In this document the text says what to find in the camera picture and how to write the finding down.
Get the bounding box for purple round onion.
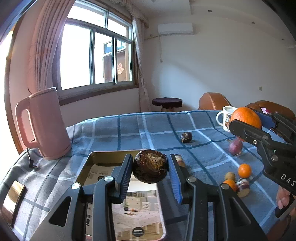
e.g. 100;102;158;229
229;139;243;156

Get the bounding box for orange mandarin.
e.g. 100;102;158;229
223;179;237;192
238;163;252;179
230;107;262;130

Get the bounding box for dark water chestnut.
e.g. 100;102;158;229
181;132;193;144
132;150;169;184

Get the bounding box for right hand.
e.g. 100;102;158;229
276;186;290;210

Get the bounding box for brown leather sofa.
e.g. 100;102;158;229
247;100;295;120

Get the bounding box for white cartoon mug with lid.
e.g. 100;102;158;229
216;106;237;132

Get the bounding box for smartphone on table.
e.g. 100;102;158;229
1;181;26;226

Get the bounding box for blue plaid tablecloth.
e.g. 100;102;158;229
1;111;278;240

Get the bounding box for pink metal tin box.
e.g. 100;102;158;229
77;150;169;240

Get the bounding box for brown leather chair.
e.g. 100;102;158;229
198;92;231;110

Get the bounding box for pink electric kettle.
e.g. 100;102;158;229
15;87;71;160

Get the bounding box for dark round stool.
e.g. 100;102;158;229
152;97;183;112

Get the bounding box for white air conditioner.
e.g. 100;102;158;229
158;23;194;35

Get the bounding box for pink right curtain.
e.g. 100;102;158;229
113;0;151;112

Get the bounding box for pink curtain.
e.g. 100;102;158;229
27;0;75;93
113;0;151;112

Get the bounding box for pink left curtain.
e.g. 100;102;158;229
27;0;75;93

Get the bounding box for black kettle power cord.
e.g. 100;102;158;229
26;147;39;169

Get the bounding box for window with brown frame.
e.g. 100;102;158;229
52;1;138;105

